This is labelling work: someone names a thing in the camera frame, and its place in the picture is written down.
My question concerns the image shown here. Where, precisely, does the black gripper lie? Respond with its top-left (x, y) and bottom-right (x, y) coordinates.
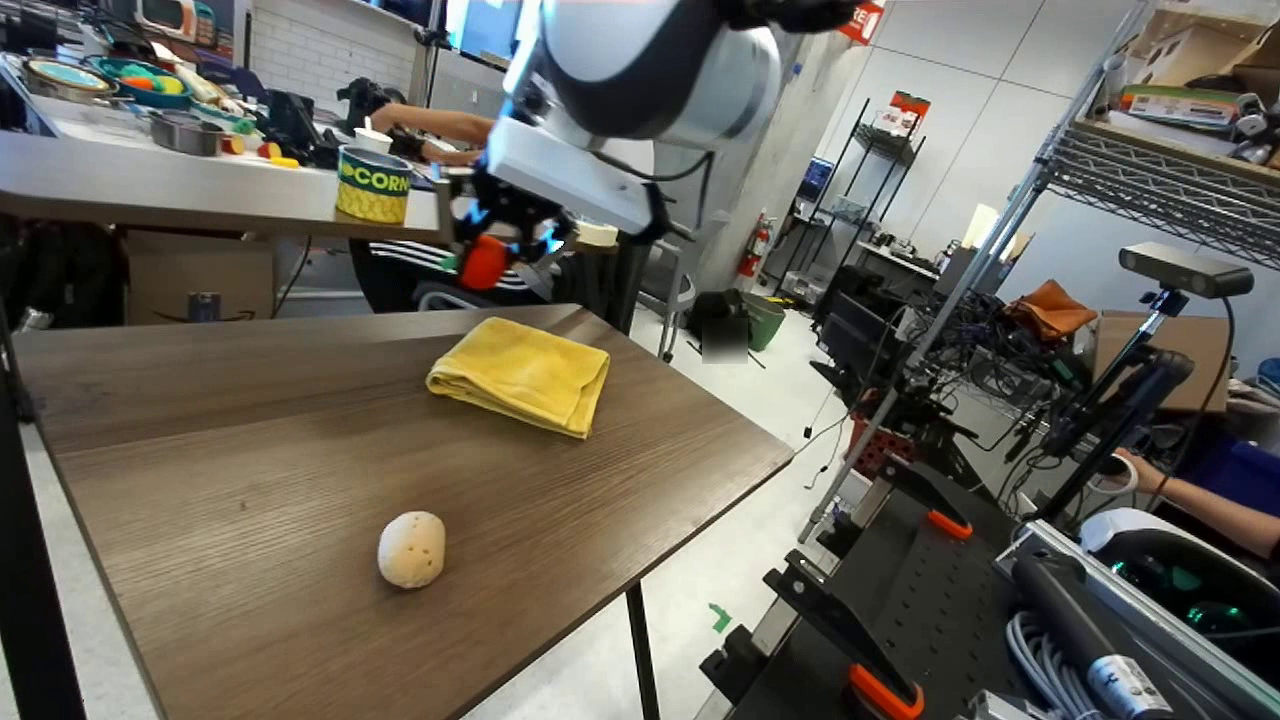
top-left (452, 170), bottom-right (575, 297)

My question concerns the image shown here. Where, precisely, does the yellow towel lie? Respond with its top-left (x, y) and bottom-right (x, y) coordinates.
top-left (425, 316), bottom-right (613, 440)

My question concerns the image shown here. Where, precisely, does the beige potato plushie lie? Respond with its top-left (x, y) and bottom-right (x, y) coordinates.
top-left (377, 510), bottom-right (447, 590)

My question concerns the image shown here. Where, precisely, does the red tomato plushie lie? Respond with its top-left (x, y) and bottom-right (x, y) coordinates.
top-left (458, 237), bottom-right (512, 291)

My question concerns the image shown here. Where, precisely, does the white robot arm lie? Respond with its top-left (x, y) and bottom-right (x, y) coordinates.
top-left (456, 0), bottom-right (856, 246)

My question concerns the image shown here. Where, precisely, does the yellow green can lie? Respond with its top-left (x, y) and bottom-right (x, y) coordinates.
top-left (334, 148), bottom-right (413, 222)

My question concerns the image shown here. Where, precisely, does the red fire extinguisher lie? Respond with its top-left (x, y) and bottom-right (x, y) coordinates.
top-left (737, 215), bottom-right (771, 280)

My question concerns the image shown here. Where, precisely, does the wooden table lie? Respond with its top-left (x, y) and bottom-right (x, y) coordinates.
top-left (0, 133), bottom-right (452, 238)
top-left (17, 302), bottom-right (786, 720)

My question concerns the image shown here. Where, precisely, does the green tape floor marker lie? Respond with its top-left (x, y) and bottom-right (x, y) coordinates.
top-left (706, 602), bottom-right (731, 635)

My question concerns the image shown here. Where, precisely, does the orange black clamp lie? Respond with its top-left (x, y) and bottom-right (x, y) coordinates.
top-left (765, 552), bottom-right (926, 720)
top-left (925, 508), bottom-right (977, 545)

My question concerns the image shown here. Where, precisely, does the black perforated mounting board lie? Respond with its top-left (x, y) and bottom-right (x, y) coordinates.
top-left (701, 494), bottom-right (1035, 720)

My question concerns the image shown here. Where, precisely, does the black tripod pole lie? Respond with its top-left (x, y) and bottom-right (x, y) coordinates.
top-left (794, 50), bottom-right (1114, 541)

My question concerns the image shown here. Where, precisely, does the black camera on stand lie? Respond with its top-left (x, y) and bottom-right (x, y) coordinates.
top-left (1120, 238), bottom-right (1257, 300)

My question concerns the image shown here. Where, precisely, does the metal wire shelf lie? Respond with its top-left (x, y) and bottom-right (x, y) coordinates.
top-left (1035, 0), bottom-right (1280, 267)

